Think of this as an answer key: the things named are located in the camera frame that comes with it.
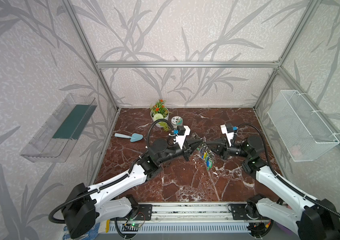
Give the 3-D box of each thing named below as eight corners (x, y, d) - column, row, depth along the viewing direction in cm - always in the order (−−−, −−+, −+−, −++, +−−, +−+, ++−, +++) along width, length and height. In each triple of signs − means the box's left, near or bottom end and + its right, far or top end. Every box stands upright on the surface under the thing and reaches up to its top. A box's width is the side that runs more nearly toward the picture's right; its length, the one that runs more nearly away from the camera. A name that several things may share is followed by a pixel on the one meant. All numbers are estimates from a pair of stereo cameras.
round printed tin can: (171, 130, 109) (171, 122, 102) (171, 123, 113) (171, 115, 106) (182, 130, 109) (182, 122, 102) (182, 123, 113) (182, 115, 106)
